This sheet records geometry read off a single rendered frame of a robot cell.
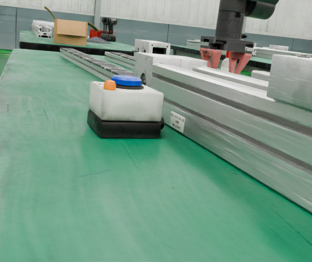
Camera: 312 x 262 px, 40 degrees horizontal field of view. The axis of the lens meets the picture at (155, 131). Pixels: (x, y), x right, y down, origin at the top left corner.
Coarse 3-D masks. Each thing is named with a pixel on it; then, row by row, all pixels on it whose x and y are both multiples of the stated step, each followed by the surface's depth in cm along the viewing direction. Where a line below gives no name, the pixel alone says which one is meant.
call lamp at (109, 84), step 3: (105, 81) 52; (108, 81) 52; (111, 81) 52; (114, 81) 52; (105, 84) 52; (108, 84) 52; (111, 84) 52; (114, 84) 52; (105, 87) 52; (108, 87) 52; (111, 87) 52; (114, 87) 52
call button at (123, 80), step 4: (112, 76) 56; (116, 76) 55; (120, 76) 55; (124, 76) 56; (128, 76) 56; (132, 76) 57; (112, 80) 55; (116, 80) 55; (120, 80) 54; (124, 80) 54; (128, 80) 54; (132, 80) 55; (136, 80) 55; (140, 80) 56; (120, 84) 54; (124, 84) 54; (128, 84) 54; (132, 84) 55; (136, 84) 55; (140, 84) 56
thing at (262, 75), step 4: (252, 72) 76; (256, 72) 75; (260, 72) 75; (264, 72) 74; (268, 72) 75; (252, 76) 76; (256, 76) 75; (260, 76) 74; (264, 76) 73; (268, 76) 72; (264, 80) 73; (268, 80) 72
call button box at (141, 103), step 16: (96, 96) 55; (112, 96) 52; (128, 96) 53; (144, 96) 53; (160, 96) 54; (96, 112) 55; (112, 112) 52; (128, 112) 53; (144, 112) 54; (160, 112) 55; (96, 128) 55; (112, 128) 53; (128, 128) 54; (144, 128) 55; (160, 128) 59
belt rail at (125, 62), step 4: (108, 52) 183; (104, 56) 184; (108, 56) 180; (112, 56) 173; (116, 56) 167; (112, 60) 173; (116, 60) 167; (120, 60) 164; (124, 60) 158; (128, 60) 153; (132, 60) 149; (120, 64) 162; (124, 64) 158; (128, 64) 153; (132, 64) 151; (132, 68) 149
